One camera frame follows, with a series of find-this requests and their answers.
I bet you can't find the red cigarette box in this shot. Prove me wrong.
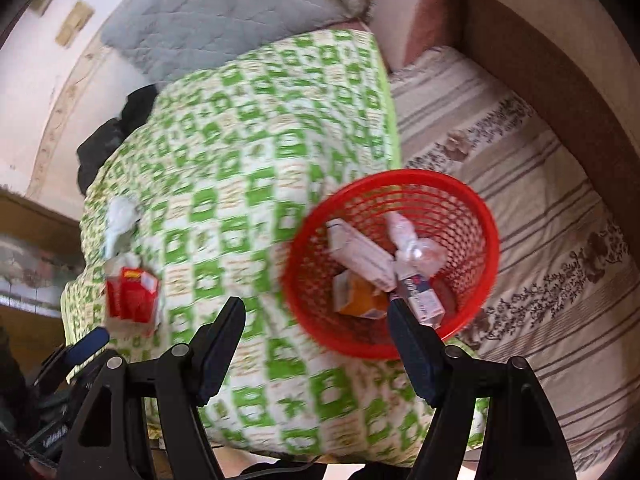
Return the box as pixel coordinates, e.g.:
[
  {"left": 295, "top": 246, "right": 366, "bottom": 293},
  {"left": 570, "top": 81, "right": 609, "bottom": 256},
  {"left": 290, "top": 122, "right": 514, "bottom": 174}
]
[{"left": 104, "top": 266, "right": 160, "bottom": 337}]

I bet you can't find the orange cardboard box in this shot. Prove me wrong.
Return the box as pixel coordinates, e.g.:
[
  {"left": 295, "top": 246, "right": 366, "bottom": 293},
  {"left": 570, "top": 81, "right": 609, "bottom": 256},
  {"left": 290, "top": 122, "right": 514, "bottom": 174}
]
[{"left": 332, "top": 270, "right": 390, "bottom": 321}]

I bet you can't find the white small medicine box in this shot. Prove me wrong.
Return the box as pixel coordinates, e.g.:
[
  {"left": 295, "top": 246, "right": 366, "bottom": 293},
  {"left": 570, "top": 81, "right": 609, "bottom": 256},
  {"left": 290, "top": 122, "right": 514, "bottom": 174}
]
[{"left": 326, "top": 219, "right": 396, "bottom": 292}]

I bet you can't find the white blue medicine box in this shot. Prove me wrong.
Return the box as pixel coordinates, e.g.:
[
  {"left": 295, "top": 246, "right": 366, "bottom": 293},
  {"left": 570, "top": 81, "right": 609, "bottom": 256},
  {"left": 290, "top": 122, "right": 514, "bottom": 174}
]
[{"left": 395, "top": 260, "right": 445, "bottom": 328}]

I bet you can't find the wooden bedside cabinet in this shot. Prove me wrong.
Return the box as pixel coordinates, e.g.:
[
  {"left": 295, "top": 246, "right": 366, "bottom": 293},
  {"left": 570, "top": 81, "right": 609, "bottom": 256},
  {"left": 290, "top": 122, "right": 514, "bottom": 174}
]
[{"left": 1, "top": 190, "right": 84, "bottom": 373}]

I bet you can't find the green white patterned quilt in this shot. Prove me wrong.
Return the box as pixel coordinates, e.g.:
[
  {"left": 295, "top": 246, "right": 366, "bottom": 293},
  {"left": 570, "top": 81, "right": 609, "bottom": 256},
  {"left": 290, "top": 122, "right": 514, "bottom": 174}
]
[{"left": 61, "top": 29, "right": 432, "bottom": 466}]

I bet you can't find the red plastic mesh basket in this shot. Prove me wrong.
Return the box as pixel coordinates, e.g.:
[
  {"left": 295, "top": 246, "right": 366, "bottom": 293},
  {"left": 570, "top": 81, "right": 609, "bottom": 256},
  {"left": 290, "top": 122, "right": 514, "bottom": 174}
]
[{"left": 281, "top": 168, "right": 501, "bottom": 361}]

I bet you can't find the striped floral bed sheet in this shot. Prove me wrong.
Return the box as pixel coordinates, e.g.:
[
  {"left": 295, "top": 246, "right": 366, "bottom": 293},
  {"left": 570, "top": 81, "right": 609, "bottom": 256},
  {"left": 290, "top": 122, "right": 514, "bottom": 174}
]
[{"left": 390, "top": 47, "right": 639, "bottom": 471}]

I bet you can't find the black clothing pile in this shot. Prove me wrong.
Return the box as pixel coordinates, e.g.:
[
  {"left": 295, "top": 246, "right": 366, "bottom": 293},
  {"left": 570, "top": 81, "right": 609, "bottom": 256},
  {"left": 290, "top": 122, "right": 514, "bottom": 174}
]
[{"left": 76, "top": 84, "right": 158, "bottom": 196}]

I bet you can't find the grey quilted pillow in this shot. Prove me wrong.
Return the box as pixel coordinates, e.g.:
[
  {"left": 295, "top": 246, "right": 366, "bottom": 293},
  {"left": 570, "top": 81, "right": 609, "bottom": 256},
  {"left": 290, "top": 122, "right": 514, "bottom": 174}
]
[{"left": 101, "top": 0, "right": 372, "bottom": 86}]

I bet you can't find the red beige headboard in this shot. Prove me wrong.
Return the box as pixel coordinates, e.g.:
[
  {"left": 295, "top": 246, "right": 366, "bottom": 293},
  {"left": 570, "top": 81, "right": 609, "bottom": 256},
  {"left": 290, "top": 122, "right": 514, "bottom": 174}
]
[{"left": 372, "top": 0, "right": 639, "bottom": 249}]

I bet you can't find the beige wall switch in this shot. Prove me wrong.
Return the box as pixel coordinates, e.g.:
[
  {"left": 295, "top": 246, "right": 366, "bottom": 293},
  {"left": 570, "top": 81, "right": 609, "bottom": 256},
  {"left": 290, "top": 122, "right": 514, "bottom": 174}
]
[{"left": 55, "top": 0, "right": 94, "bottom": 48}]

